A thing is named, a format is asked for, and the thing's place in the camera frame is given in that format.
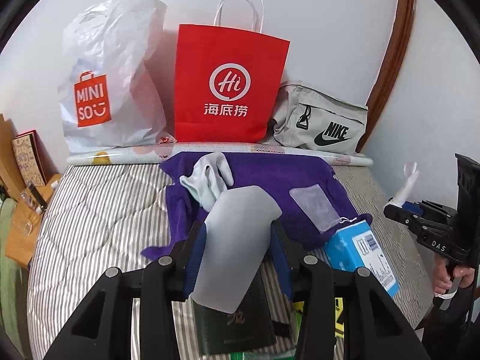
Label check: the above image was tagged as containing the yellow small bag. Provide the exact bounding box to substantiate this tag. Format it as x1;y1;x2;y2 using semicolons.
290;297;345;343

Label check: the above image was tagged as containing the person's right hand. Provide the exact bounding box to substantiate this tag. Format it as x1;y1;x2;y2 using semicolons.
432;254;475;295

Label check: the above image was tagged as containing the grey Nike bag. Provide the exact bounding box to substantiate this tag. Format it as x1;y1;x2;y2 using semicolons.
261;81;368;155

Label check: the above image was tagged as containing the green snack packet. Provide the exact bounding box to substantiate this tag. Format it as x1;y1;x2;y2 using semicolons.
229;349;296;360

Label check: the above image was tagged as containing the brown wooden door frame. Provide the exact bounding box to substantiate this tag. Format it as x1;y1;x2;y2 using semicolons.
356;0;416;151

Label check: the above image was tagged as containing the white Miniso plastic bag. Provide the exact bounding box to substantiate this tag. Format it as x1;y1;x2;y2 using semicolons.
59;0;174;155

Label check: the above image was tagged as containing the blue tissue box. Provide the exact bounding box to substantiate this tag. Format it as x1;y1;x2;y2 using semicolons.
324;220;400;297

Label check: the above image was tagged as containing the rolled patterned paper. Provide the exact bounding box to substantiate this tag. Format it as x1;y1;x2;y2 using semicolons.
67;142;374;167

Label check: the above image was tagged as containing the white mesh drawstring pouch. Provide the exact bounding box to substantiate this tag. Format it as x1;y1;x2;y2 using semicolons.
289;184;356;233

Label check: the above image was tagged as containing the white cotton glove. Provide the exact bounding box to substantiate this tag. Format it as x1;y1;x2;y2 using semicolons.
179;152;234;212

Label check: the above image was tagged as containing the red Haidilao paper bag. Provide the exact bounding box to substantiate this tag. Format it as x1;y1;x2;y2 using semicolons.
173;0;290;143

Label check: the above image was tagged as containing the purple towel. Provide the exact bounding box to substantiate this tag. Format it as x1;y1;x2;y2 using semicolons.
141;151;374;261

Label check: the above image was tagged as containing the dark green gold tin box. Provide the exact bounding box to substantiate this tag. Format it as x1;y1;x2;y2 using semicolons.
193;274;277;355

